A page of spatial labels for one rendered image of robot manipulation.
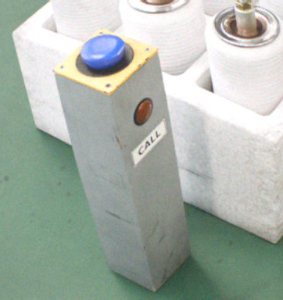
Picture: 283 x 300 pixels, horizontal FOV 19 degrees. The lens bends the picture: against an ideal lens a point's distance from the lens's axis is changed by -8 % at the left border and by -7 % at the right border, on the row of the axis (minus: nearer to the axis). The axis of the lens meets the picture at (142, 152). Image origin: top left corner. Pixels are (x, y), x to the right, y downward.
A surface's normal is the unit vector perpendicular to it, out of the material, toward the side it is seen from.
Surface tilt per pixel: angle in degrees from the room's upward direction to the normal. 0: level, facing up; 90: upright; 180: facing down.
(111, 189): 90
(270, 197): 90
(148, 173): 90
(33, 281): 0
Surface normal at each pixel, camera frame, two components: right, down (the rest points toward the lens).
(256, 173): -0.60, 0.64
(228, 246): -0.14, -0.68
